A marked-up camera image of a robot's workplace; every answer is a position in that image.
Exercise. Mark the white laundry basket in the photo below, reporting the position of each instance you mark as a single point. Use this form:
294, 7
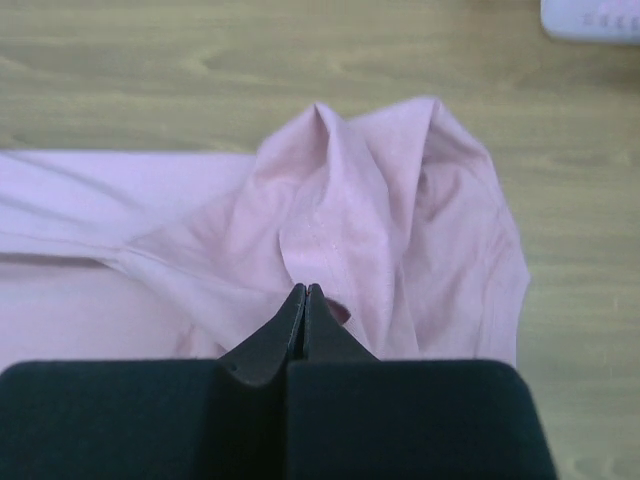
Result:
602, 21

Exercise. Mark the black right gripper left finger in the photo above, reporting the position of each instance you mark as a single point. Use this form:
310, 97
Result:
154, 419

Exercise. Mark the dusty pink graphic t-shirt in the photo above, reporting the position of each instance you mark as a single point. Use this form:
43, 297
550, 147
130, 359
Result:
397, 214

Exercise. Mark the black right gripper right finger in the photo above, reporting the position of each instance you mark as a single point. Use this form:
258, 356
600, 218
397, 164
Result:
353, 416

